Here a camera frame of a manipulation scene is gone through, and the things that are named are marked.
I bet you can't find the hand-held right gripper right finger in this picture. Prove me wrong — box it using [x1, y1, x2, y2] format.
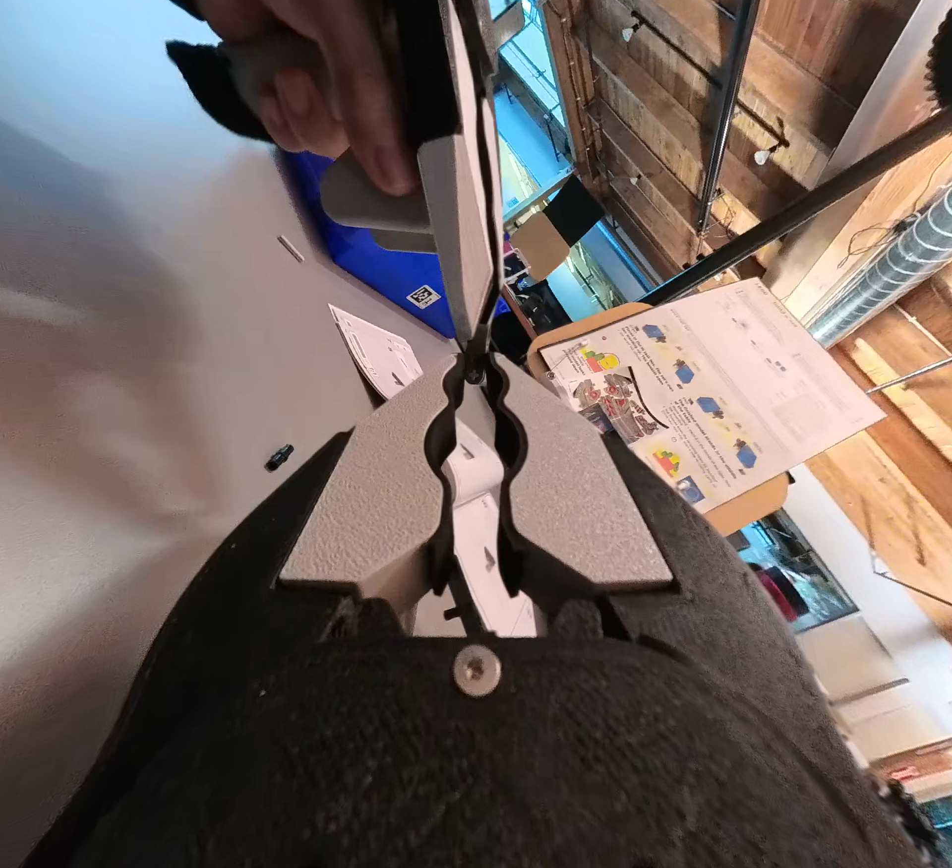
[487, 352, 682, 606]

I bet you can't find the silver ventilation duct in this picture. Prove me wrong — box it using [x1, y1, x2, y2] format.
[805, 185, 952, 350]

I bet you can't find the black and brown square board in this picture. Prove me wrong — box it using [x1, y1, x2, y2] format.
[512, 176, 608, 283]

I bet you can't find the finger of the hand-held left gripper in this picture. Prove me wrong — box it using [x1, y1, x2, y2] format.
[476, 75, 507, 357]
[416, 5, 499, 357]

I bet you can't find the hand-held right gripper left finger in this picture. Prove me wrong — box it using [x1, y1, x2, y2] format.
[280, 353, 462, 635]

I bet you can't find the metal ceiling pipe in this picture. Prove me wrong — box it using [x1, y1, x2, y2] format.
[694, 0, 782, 238]

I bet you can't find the open white instruction booklet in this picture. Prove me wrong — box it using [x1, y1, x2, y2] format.
[327, 303, 542, 640]

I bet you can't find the blue plastic bin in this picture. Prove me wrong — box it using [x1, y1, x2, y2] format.
[279, 148, 516, 342]

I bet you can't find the black slanted pole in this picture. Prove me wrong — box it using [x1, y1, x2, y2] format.
[638, 108, 952, 306]

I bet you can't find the cardboard board with instruction sheet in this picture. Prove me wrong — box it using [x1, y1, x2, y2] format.
[526, 278, 891, 539]

